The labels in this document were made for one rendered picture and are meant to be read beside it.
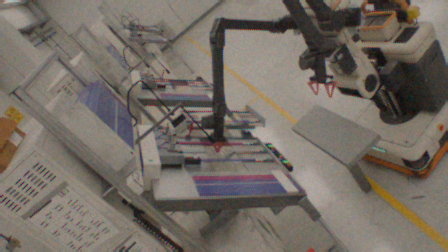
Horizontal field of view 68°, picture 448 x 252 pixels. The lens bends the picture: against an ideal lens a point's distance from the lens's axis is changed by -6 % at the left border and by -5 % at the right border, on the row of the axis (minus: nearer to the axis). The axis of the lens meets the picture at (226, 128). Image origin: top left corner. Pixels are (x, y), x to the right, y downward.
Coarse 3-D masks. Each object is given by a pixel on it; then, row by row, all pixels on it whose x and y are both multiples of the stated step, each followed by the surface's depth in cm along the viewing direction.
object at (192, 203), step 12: (300, 192) 165; (156, 204) 144; (168, 204) 146; (180, 204) 147; (192, 204) 149; (204, 204) 151; (216, 204) 152; (228, 204) 154; (240, 204) 156; (252, 204) 158; (264, 204) 160; (276, 204) 162; (288, 204) 164
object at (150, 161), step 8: (144, 128) 196; (152, 136) 187; (144, 144) 176; (152, 144) 177; (144, 152) 168; (152, 152) 169; (144, 160) 160; (152, 160) 161; (144, 168) 157; (152, 168) 158; (160, 168) 159; (144, 176) 159; (152, 176) 160; (144, 184) 160
